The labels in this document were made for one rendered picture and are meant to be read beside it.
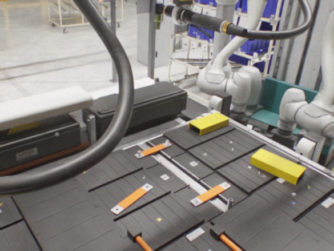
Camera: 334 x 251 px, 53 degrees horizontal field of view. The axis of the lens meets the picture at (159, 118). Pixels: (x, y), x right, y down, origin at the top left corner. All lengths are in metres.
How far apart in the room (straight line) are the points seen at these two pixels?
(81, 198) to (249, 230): 0.47
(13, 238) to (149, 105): 0.68
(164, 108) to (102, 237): 0.66
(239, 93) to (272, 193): 0.84
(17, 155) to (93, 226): 0.37
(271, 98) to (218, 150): 1.06
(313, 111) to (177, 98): 0.62
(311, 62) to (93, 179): 1.52
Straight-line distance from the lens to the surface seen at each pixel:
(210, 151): 1.21
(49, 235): 0.91
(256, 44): 3.47
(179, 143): 1.24
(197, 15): 1.30
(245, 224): 0.95
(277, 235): 0.95
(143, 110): 1.30
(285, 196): 1.09
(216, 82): 1.81
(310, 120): 1.63
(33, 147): 1.14
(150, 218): 0.93
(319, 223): 1.04
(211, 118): 1.37
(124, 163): 1.12
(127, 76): 0.61
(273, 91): 2.21
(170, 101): 1.38
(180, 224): 0.92
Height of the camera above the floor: 1.66
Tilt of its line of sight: 28 degrees down
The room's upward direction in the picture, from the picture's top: 3 degrees clockwise
